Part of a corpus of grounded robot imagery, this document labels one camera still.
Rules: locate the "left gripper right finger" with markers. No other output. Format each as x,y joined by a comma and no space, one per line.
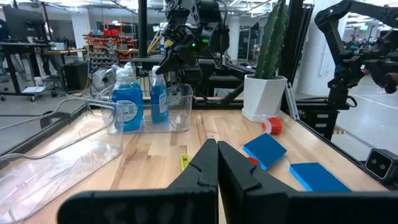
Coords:
248,199

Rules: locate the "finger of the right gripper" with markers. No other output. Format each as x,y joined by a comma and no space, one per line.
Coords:
186,56
168,60

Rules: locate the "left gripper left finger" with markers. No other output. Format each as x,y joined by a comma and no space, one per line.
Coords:
192,199

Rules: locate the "yellow-green dish brush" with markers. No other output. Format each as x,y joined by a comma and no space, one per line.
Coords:
185,162

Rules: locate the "blue dish soap bottle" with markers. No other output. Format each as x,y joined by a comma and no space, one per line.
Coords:
127,102
159,102

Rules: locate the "blue scrub sponge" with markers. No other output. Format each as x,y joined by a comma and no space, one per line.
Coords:
317,177
264,151

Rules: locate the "red dish brush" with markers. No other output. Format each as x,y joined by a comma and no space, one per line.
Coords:
275,126

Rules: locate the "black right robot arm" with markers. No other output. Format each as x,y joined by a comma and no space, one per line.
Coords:
202,9

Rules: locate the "clear plastic bin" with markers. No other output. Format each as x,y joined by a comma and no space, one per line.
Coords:
182,109
62,155

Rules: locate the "parts shelf with red bins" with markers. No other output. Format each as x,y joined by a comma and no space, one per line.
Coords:
109,46

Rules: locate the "white desk fan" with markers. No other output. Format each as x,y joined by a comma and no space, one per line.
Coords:
101,79

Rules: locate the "green cactus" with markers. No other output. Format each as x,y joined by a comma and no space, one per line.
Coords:
272,40

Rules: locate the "white faceted planter pot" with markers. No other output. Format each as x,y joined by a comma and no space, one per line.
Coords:
264,96

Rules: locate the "black equipment case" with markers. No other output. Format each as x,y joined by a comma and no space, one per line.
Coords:
74,76

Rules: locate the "black computer monitor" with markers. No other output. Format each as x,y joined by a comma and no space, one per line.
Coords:
25,23

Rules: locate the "black rolling desk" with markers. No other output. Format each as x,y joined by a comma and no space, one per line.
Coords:
18,46

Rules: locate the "person's hand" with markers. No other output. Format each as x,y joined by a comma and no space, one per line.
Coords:
393,76

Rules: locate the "black depth camera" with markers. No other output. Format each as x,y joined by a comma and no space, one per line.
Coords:
381,164

